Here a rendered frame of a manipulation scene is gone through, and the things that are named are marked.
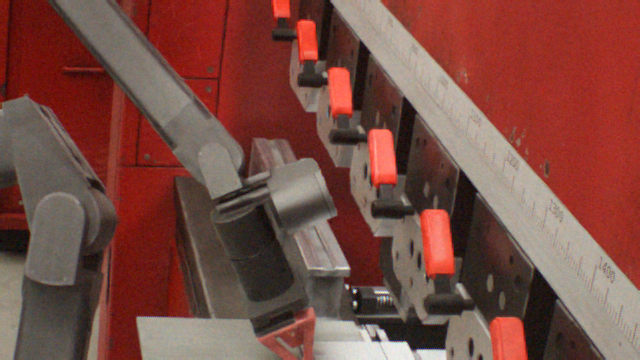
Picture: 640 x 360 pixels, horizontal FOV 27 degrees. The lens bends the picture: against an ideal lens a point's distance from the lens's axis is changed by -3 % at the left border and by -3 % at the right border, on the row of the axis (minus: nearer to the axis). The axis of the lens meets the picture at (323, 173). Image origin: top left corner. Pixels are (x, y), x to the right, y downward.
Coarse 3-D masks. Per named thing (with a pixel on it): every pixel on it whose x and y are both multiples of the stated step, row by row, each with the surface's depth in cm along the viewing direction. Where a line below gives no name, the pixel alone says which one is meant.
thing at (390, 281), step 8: (384, 240) 153; (392, 240) 150; (384, 248) 153; (384, 256) 153; (384, 264) 153; (392, 264) 150; (384, 272) 153; (392, 272) 149; (384, 280) 156; (392, 280) 149; (392, 288) 149; (400, 288) 146; (392, 296) 152; (400, 296) 146; (400, 304) 147; (408, 304) 146; (400, 312) 149
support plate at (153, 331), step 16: (144, 320) 155; (160, 320) 156; (176, 320) 157; (192, 320) 157; (208, 320) 158; (224, 320) 158; (240, 320) 159; (144, 336) 152; (160, 336) 152; (176, 336) 153; (192, 336) 153; (208, 336) 154; (224, 336) 154; (240, 336) 155; (320, 336) 157; (336, 336) 158; (352, 336) 158; (144, 352) 148; (160, 352) 149; (176, 352) 149; (192, 352) 150; (208, 352) 150; (224, 352) 151; (240, 352) 151; (256, 352) 152; (272, 352) 152
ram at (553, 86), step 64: (384, 0) 146; (448, 0) 124; (512, 0) 108; (576, 0) 95; (384, 64) 145; (448, 64) 123; (512, 64) 107; (576, 64) 95; (448, 128) 123; (512, 128) 107; (576, 128) 94; (576, 192) 94
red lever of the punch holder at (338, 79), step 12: (336, 72) 152; (348, 72) 152; (336, 84) 151; (348, 84) 151; (336, 96) 150; (348, 96) 150; (336, 108) 149; (348, 108) 150; (336, 120) 150; (348, 120) 149; (336, 132) 148; (348, 132) 148; (336, 144) 148; (348, 144) 148
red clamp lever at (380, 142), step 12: (372, 132) 134; (384, 132) 134; (372, 144) 133; (384, 144) 133; (372, 156) 133; (384, 156) 132; (372, 168) 132; (384, 168) 132; (372, 180) 132; (384, 180) 131; (384, 192) 131; (372, 204) 130; (384, 204) 130; (396, 204) 130; (372, 216) 130; (384, 216) 130; (396, 216) 130
